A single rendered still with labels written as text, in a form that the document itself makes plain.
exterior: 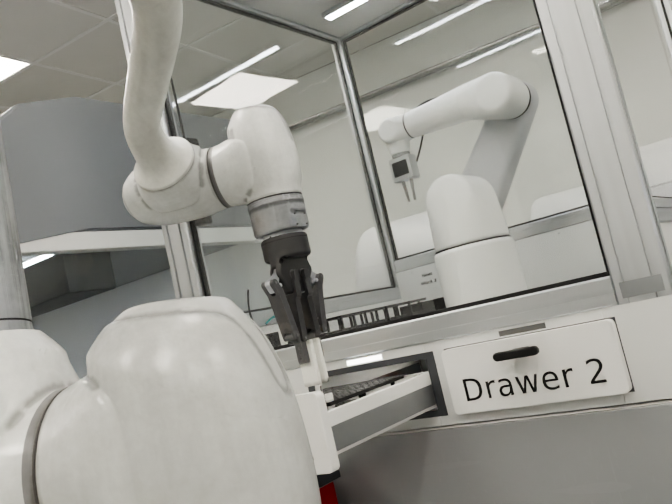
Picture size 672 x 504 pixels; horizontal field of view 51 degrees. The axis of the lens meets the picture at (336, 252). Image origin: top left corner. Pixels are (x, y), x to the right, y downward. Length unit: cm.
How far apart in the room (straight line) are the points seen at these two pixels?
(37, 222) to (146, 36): 103
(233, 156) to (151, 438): 66
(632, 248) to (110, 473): 82
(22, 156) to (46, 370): 133
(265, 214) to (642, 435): 65
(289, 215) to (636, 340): 55
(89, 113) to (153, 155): 102
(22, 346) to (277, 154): 58
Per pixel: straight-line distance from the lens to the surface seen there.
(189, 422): 52
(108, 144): 211
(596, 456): 120
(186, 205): 114
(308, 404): 100
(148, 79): 99
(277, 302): 108
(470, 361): 121
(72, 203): 197
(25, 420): 61
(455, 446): 129
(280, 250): 109
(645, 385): 115
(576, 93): 117
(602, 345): 114
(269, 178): 109
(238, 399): 53
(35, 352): 65
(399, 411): 118
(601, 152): 114
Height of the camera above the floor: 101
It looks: 6 degrees up
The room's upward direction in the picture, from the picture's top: 13 degrees counter-clockwise
